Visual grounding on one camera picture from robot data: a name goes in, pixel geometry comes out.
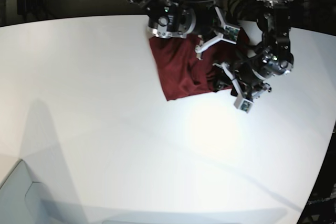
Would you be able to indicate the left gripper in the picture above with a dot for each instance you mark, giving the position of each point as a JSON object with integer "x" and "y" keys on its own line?
{"x": 246, "y": 91}

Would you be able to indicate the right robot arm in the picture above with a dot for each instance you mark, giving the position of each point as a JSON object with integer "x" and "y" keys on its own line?
{"x": 180, "y": 18}

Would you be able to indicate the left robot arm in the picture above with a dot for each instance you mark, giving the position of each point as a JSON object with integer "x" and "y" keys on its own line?
{"x": 272, "y": 56}

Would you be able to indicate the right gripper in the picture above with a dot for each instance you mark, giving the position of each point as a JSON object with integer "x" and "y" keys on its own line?
{"x": 220, "y": 30}

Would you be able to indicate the white bin at corner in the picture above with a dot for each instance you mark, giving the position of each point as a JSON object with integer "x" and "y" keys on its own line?
{"x": 26, "y": 201}

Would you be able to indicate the dark red t-shirt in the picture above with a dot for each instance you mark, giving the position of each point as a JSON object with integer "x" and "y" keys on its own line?
{"x": 181, "y": 74}

